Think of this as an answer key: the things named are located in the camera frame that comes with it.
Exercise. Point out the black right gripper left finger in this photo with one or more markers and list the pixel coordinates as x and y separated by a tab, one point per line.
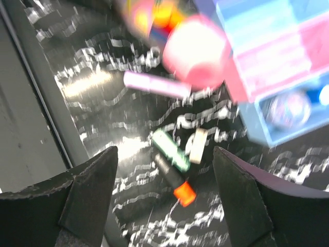
69	209

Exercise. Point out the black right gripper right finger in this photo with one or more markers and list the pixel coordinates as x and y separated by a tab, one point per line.
262	209

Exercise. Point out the blue plastic end bin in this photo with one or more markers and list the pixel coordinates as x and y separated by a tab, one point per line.
262	132

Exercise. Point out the clear round clip jar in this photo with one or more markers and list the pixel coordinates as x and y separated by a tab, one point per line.
288	110

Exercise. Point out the blue cap small bottle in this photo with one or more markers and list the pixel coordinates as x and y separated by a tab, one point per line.
319	95

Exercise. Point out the pink plastic bin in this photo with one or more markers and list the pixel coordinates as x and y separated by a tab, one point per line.
281	63

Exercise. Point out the lilac eraser stick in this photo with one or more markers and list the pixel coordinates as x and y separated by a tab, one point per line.
156	85

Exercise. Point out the pink cartoon crayon tube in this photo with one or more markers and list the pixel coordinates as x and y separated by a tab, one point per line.
191	45

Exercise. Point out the light blue plastic bin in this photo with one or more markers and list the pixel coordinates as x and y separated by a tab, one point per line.
244	21

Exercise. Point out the black orange highlighter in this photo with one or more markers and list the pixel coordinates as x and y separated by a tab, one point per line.
181	188

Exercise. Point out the white small eraser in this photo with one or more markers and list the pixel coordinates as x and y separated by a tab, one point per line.
198	145

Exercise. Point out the green correction tape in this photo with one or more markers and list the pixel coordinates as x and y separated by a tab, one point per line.
165	143

